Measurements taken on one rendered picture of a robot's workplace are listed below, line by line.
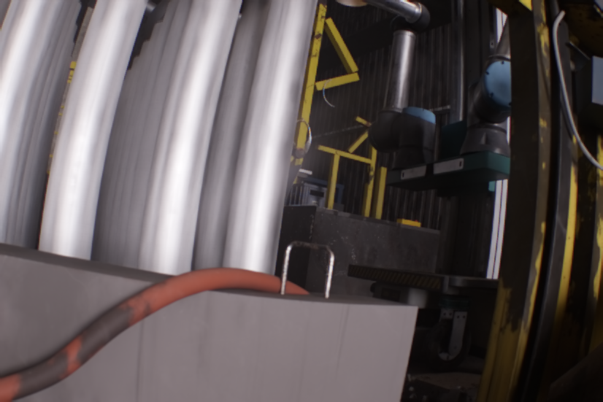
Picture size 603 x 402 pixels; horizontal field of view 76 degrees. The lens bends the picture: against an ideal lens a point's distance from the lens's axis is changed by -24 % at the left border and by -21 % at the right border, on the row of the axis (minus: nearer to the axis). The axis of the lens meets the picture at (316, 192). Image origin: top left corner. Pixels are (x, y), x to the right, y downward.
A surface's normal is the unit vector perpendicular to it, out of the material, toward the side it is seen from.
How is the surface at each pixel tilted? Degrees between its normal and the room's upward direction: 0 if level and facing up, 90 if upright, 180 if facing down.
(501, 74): 95
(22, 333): 90
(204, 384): 90
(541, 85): 90
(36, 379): 77
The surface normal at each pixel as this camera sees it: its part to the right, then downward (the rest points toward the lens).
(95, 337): 0.43, -0.27
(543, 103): 0.53, -0.04
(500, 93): -0.14, -0.06
